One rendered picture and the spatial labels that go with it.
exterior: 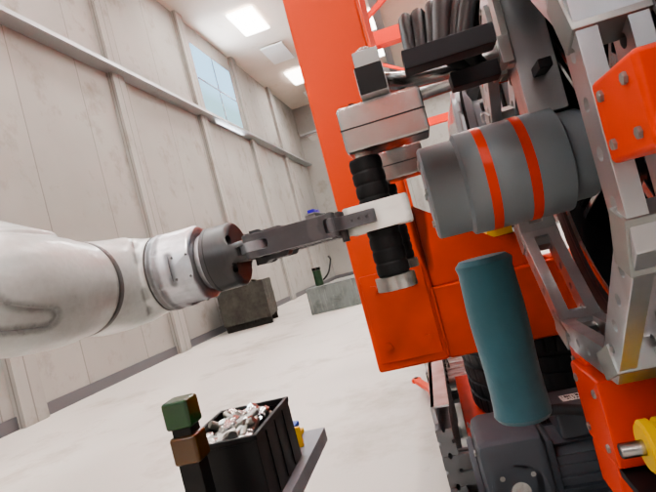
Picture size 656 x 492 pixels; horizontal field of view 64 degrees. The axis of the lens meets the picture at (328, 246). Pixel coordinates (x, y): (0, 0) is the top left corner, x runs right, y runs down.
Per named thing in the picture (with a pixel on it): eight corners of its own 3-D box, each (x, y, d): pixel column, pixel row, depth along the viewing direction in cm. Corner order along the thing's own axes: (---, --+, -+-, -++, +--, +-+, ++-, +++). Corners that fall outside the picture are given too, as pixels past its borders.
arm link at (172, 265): (156, 316, 57) (206, 304, 56) (136, 235, 58) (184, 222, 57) (191, 306, 66) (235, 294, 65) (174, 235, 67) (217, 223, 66)
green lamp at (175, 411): (191, 428, 73) (184, 399, 73) (165, 433, 74) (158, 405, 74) (203, 418, 77) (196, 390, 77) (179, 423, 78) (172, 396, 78)
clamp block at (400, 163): (428, 169, 87) (419, 139, 87) (375, 184, 89) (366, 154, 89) (428, 173, 92) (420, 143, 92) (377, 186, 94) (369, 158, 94)
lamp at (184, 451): (200, 463, 73) (193, 434, 73) (174, 469, 73) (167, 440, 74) (212, 451, 77) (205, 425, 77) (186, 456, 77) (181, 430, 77)
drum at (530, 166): (617, 200, 62) (586, 86, 63) (439, 245, 66) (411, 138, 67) (582, 206, 76) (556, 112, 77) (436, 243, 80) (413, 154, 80)
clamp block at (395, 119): (430, 129, 54) (418, 79, 54) (346, 154, 56) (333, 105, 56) (430, 138, 59) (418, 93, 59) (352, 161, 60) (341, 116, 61)
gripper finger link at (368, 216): (328, 220, 56) (322, 220, 53) (374, 207, 55) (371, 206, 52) (331, 233, 56) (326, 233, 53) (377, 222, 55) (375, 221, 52)
